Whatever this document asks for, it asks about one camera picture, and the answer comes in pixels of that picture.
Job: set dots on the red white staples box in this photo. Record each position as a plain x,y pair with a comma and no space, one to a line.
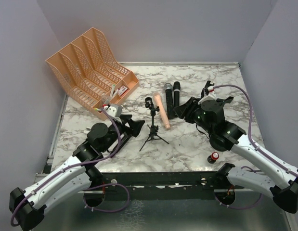
122,90

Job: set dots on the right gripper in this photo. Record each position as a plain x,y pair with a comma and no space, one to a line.
189,112

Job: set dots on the black tripod microphone stand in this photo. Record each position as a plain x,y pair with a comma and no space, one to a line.
153,128

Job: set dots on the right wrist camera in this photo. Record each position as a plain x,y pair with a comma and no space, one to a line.
211,96

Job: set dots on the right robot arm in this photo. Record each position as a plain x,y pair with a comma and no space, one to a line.
279,180

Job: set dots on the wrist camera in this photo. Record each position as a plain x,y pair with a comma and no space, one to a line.
113,110
211,96

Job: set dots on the peach pink microphone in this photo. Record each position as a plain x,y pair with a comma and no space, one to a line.
164,117

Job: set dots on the white green-tipped marker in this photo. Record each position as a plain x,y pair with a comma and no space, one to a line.
112,90

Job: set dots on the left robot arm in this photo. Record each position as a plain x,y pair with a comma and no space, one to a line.
77,173

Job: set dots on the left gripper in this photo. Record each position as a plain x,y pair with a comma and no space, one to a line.
129,124

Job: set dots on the black microphone silver grille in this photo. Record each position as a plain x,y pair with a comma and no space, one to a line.
169,100

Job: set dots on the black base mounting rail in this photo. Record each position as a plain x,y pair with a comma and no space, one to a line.
160,186

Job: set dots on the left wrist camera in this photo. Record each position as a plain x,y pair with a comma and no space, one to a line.
113,110

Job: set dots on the red black small bottle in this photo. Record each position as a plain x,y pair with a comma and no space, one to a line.
213,157

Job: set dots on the peach plastic file organizer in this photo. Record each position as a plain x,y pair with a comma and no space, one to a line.
86,69

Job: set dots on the black microphone white band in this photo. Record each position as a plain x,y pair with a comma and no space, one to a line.
124,140

